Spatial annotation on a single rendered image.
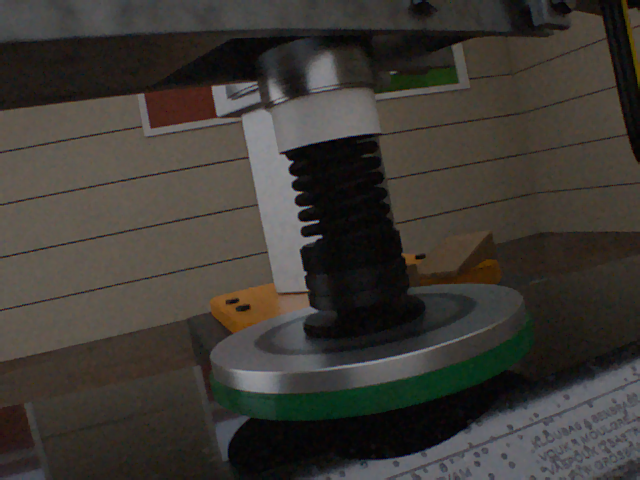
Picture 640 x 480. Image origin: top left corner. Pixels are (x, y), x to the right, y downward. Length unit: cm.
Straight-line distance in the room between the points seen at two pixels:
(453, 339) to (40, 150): 633
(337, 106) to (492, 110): 756
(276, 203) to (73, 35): 100
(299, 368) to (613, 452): 19
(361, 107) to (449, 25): 9
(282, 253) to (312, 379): 93
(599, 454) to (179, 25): 33
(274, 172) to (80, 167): 537
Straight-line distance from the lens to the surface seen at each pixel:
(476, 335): 35
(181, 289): 655
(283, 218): 124
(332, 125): 39
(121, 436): 47
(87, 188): 654
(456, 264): 114
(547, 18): 53
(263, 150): 126
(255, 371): 36
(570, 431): 40
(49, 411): 59
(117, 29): 29
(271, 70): 41
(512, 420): 39
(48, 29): 28
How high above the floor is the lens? 96
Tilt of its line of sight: 4 degrees down
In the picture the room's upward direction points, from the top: 11 degrees counter-clockwise
